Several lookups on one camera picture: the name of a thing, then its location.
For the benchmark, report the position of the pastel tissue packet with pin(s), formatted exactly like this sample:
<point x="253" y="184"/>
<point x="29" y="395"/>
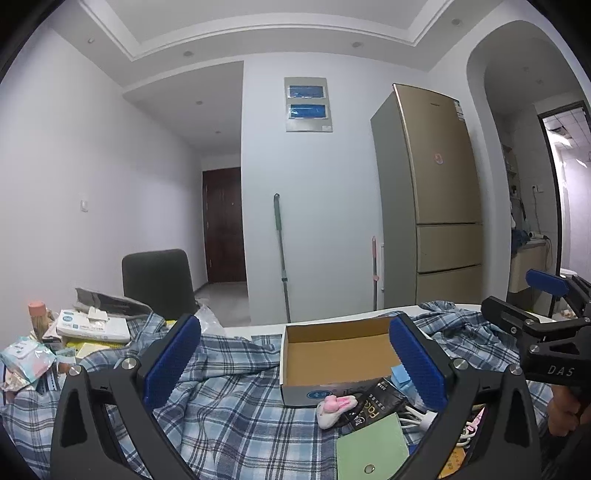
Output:
<point x="28" y="358"/>

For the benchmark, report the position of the person's right hand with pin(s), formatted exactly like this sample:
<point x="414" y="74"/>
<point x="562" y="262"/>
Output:
<point x="562" y="411"/>

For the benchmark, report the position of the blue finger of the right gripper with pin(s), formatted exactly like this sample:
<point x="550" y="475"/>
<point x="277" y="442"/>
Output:
<point x="507" y="317"/>
<point x="545" y="282"/>

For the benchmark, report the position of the dark office chair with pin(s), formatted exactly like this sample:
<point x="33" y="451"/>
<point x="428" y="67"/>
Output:
<point x="160" y="279"/>

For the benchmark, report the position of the green mop handle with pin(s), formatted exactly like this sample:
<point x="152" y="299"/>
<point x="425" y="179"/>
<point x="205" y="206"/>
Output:
<point x="283" y="267"/>

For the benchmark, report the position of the yellow blue card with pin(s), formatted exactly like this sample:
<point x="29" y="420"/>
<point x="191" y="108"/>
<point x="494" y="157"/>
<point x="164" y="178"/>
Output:
<point x="454" y="462"/>

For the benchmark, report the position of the blue plaid shirt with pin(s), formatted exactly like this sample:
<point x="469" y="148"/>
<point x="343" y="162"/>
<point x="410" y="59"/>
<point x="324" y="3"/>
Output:
<point x="225" y="416"/>

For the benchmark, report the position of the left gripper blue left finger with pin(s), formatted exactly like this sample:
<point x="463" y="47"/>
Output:
<point x="84" y="444"/>

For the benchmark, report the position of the dark wooden door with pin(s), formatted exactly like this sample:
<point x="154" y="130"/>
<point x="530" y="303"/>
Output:
<point x="223" y="229"/>

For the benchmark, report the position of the beige cabinet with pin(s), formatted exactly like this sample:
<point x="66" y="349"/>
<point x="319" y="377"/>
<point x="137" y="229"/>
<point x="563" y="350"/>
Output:
<point x="535" y="255"/>

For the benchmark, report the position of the grey folded bag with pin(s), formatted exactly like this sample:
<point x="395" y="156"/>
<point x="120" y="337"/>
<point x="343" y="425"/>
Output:
<point x="112" y="305"/>

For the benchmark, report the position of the black snack packet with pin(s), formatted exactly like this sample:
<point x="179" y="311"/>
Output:
<point x="378" y="402"/>

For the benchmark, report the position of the green pouch with snap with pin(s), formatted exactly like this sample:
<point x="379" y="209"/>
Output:
<point x="376" y="451"/>

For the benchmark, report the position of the white wet wipes pack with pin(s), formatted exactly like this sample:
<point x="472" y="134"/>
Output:
<point x="75" y="324"/>

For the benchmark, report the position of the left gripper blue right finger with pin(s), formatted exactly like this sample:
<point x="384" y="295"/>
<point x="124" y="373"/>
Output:
<point x="507" y="444"/>

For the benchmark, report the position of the grey electrical panel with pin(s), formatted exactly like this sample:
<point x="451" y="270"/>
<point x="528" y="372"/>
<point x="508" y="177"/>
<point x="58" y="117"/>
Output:
<point x="307" y="105"/>

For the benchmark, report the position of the open cardboard box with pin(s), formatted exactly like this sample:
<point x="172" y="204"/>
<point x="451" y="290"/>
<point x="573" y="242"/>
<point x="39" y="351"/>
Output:
<point x="336" y="358"/>

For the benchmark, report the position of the gold refrigerator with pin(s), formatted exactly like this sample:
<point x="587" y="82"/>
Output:
<point x="431" y="202"/>

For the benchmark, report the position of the clear plastic bag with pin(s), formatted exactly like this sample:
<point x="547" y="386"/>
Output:
<point x="209" y="323"/>

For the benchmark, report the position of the pink white plush toy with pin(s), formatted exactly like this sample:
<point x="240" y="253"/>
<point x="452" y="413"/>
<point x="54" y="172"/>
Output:
<point x="329" y="410"/>

